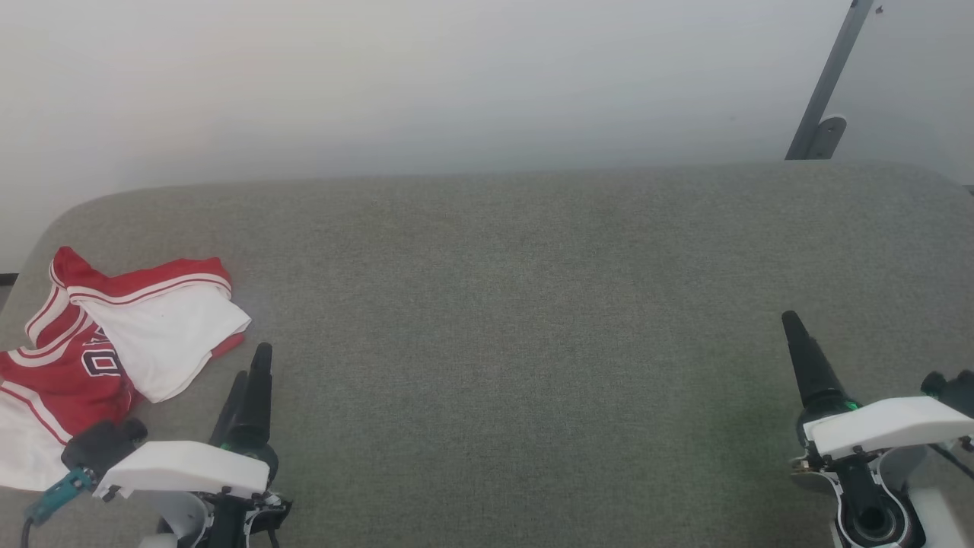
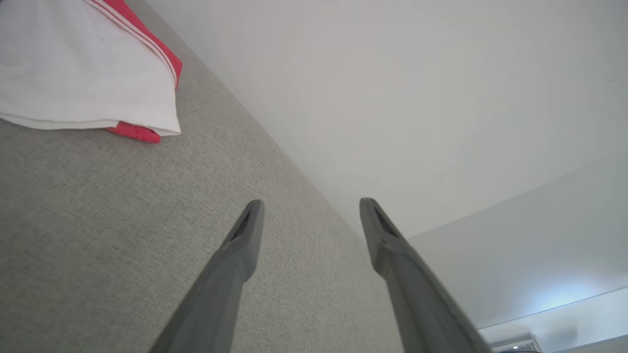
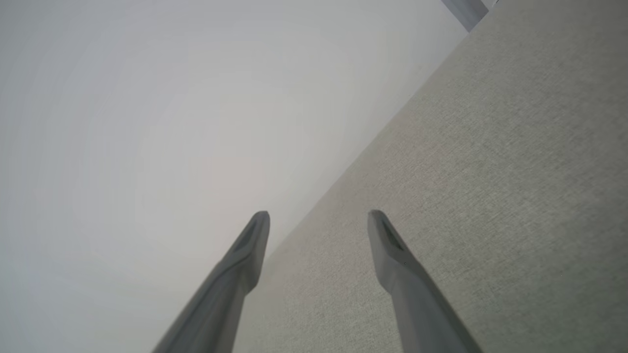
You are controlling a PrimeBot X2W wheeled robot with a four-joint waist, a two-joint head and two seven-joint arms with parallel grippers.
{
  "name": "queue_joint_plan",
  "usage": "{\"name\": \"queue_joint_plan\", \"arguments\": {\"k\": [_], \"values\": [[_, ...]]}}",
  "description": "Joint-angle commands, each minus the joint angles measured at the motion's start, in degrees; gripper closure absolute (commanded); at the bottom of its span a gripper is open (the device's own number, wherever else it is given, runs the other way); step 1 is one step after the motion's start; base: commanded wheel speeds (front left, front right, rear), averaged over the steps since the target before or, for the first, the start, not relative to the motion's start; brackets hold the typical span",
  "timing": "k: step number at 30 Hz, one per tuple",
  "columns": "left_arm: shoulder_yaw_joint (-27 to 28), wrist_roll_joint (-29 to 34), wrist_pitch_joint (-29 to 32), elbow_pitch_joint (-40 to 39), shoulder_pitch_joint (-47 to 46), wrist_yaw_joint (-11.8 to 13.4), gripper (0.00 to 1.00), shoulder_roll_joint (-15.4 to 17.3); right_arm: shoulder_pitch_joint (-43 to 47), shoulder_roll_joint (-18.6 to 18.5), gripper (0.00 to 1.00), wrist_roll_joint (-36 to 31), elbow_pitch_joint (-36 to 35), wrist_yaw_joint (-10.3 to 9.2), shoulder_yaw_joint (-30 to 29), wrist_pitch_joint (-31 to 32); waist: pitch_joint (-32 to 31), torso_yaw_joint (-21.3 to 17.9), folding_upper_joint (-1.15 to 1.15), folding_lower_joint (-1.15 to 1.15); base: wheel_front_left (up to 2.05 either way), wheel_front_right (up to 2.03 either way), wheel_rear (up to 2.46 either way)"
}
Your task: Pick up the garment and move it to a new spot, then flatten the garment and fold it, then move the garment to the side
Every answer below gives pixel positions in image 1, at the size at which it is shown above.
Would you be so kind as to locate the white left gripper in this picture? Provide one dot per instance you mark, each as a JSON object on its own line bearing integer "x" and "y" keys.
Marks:
{"x": 190, "y": 466}

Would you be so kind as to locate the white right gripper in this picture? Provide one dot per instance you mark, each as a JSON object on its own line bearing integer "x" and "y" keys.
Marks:
{"x": 890, "y": 425}

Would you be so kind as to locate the red and white jersey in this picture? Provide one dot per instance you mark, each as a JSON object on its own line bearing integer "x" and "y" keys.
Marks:
{"x": 76, "y": 373}

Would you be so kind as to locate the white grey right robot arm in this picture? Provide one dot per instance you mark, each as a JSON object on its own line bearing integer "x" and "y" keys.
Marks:
{"x": 867, "y": 519}

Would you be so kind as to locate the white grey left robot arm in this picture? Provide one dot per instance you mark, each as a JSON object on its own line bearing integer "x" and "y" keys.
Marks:
{"x": 183, "y": 519}

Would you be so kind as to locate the grey-green fabric sofa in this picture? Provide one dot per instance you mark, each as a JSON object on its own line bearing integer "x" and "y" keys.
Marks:
{"x": 494, "y": 304}

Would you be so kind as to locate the grey metal pole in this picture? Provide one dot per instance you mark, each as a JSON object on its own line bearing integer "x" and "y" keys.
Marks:
{"x": 829, "y": 76}

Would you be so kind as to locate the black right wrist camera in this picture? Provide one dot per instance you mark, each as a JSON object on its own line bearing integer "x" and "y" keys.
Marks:
{"x": 955, "y": 392}

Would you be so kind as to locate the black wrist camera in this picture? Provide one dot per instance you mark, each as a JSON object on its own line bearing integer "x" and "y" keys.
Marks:
{"x": 955, "y": 392}
{"x": 99, "y": 445}

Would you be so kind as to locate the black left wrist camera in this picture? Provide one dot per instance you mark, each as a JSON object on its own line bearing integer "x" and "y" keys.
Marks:
{"x": 99, "y": 445}

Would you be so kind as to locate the grey pole bracket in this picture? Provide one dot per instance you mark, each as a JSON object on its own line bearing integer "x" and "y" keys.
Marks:
{"x": 829, "y": 135}

